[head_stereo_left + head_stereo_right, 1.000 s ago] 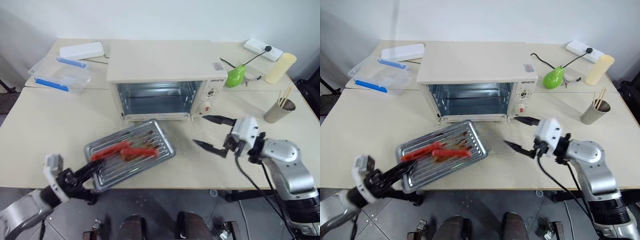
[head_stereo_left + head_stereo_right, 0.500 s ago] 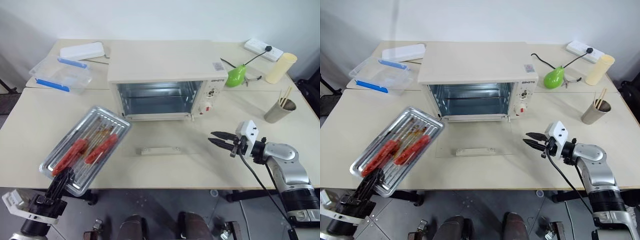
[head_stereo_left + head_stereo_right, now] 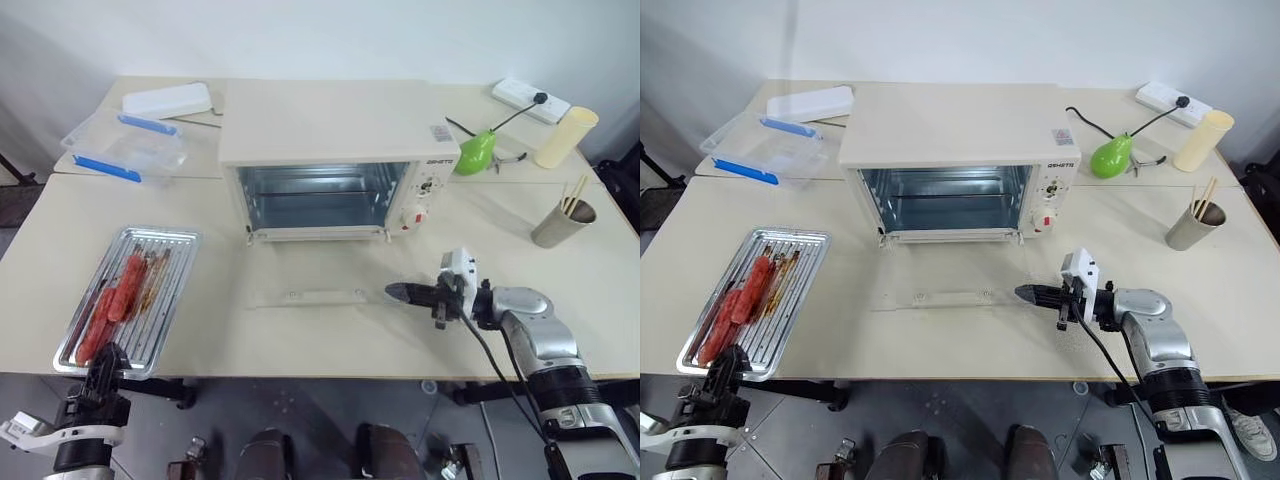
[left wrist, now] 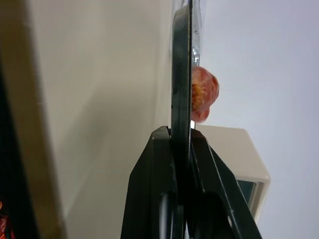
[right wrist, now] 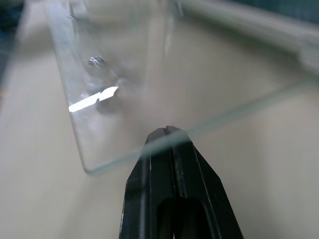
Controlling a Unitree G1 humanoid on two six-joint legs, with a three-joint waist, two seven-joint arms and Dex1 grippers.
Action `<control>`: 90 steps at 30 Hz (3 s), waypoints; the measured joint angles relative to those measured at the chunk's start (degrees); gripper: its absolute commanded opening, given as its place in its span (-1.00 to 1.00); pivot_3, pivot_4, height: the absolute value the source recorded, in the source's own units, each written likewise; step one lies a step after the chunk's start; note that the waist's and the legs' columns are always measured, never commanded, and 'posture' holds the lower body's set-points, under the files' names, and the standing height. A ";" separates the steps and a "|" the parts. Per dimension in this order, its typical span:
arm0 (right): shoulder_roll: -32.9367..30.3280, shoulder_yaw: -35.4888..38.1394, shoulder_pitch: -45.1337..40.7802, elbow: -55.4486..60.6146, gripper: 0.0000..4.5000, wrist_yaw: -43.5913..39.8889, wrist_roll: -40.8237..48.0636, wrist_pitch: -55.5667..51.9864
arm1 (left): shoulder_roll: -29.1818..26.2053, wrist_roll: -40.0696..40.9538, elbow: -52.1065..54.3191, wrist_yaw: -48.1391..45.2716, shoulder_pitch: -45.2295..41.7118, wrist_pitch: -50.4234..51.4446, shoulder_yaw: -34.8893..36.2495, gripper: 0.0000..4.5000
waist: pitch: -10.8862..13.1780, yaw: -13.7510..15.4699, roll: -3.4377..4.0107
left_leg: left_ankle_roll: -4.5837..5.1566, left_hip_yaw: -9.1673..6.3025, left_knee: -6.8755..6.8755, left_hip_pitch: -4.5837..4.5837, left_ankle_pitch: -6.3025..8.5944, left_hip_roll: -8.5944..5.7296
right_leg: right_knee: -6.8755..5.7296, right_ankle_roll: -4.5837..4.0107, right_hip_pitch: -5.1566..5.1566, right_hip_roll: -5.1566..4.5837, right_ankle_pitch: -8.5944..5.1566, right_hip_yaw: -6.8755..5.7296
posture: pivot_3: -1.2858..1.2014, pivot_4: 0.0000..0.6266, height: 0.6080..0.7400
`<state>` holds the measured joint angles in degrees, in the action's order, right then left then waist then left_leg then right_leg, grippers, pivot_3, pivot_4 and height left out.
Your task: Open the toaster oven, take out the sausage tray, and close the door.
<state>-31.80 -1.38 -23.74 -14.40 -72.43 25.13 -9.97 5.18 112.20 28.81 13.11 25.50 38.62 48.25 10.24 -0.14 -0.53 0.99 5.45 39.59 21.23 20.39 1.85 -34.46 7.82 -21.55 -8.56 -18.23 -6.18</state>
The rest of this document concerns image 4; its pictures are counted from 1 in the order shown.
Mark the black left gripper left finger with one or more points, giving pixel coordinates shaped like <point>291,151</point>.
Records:
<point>149,179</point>

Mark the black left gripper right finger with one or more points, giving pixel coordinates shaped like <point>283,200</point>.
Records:
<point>211,189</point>

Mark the cream toaster oven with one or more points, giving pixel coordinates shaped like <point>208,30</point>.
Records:
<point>246,154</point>

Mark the red orange round object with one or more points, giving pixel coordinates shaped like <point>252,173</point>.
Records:
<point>205,87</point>

